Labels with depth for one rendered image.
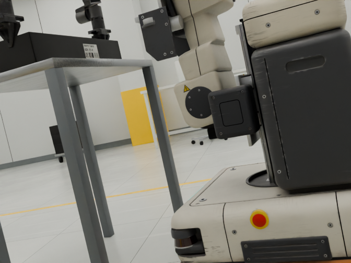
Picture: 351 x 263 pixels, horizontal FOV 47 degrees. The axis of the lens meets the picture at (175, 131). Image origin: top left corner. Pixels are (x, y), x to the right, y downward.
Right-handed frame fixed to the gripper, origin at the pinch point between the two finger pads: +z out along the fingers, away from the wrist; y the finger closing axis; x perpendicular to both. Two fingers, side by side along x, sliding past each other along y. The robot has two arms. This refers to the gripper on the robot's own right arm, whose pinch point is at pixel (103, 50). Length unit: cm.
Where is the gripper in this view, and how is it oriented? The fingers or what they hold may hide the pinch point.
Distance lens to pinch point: 191.8
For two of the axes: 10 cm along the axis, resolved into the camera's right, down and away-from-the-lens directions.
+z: 1.8, 9.8, 1.0
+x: 9.2, -1.3, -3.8
